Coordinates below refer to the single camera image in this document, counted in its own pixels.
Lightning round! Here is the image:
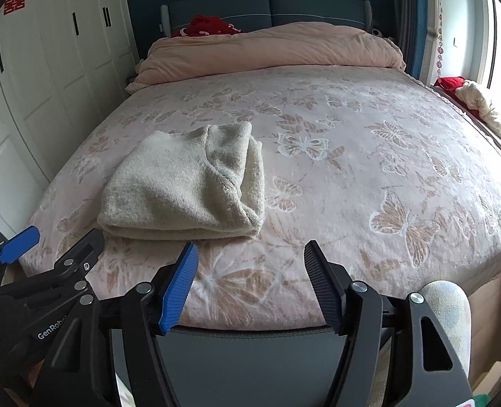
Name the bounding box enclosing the red pillow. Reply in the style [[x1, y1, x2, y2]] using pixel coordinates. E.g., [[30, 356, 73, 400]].
[[172, 14, 243, 38]]

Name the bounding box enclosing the white wardrobe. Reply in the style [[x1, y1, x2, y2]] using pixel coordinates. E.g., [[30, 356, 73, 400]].
[[0, 0, 141, 230]]

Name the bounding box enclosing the red cloth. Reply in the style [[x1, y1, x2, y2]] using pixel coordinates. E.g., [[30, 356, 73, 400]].
[[435, 75, 467, 93]]

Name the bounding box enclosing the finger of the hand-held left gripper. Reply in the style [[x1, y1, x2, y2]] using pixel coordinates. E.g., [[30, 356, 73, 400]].
[[0, 226, 40, 283], [0, 228, 106, 311]]

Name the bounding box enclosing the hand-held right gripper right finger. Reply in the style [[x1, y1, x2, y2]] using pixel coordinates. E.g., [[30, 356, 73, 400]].
[[303, 240, 474, 407]]

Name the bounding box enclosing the cream fluffy blanket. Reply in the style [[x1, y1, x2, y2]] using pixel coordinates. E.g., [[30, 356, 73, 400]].
[[454, 80, 501, 155]]

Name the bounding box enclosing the red bead string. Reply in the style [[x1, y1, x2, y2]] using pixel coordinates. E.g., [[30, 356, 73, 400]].
[[434, 0, 447, 78]]

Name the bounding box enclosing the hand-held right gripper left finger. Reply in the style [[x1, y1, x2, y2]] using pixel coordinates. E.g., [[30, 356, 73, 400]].
[[32, 241, 200, 407]]

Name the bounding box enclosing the bed with butterfly cover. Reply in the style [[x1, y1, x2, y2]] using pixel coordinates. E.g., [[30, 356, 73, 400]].
[[19, 65, 501, 331]]

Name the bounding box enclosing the pink duvet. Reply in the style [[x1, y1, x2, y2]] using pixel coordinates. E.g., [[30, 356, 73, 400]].
[[125, 22, 407, 92]]

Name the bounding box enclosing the cream knit sweater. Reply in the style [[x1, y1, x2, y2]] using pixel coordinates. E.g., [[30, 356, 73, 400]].
[[97, 121, 266, 239]]

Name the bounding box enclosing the blue padded headboard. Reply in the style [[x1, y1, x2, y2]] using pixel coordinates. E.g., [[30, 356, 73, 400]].
[[159, 0, 374, 39]]

